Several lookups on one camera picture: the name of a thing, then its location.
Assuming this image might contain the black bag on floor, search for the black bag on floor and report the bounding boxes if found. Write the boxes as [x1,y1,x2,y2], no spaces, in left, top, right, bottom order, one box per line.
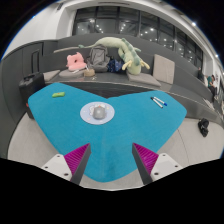
[197,117,210,138]

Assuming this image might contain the grey computer mouse orange accents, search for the grey computer mouse orange accents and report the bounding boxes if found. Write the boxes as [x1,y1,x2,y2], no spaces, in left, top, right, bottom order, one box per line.
[92,105,107,120]

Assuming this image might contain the navy star-print cloth bag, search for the navy star-print cloth bag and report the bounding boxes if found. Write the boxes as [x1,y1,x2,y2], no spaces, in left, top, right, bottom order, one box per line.
[106,58,125,74]

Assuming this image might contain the round cartoon print mouse pad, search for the round cartoon print mouse pad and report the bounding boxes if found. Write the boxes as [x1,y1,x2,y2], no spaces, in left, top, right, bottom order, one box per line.
[79,101,116,126]

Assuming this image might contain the flat grey seat cushion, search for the flat grey seat cushion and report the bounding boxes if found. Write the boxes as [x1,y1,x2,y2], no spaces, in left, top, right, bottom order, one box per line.
[125,71,162,88]
[43,69,62,83]

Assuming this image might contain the black hard case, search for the black hard case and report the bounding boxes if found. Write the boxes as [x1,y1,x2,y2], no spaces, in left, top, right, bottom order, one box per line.
[18,72,46,119]

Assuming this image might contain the small green eraser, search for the small green eraser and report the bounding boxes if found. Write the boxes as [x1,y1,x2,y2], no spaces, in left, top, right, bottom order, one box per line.
[51,91,66,99]

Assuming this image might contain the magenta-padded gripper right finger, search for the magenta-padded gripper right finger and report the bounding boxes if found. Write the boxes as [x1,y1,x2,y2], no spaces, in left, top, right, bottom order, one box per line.
[131,142,184,186]

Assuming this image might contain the blue-capped white marker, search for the blue-capped white marker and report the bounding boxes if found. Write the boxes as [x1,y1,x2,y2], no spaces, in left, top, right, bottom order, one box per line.
[153,96,168,107]

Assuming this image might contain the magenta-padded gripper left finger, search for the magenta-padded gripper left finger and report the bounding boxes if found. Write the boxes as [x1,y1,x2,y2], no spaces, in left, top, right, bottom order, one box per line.
[40,142,92,186]

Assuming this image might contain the person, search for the person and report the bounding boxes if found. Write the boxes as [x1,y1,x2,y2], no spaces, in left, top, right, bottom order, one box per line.
[206,74,218,98]

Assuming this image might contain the green dragon plush toy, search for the green dragon plush toy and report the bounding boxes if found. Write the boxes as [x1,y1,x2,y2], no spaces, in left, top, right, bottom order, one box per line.
[78,36,151,76]

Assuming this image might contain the upright beige-grey square cushion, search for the upright beige-grey square cushion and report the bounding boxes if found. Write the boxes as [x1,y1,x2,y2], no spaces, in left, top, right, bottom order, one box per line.
[152,53,176,85]

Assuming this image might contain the pink ring-shaped cushion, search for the pink ring-shaped cushion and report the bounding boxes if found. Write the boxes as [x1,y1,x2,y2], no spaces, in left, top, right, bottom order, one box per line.
[65,51,88,72]

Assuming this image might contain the grey backpack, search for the grey backpack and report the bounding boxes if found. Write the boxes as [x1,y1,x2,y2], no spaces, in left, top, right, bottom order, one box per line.
[87,44,111,73]

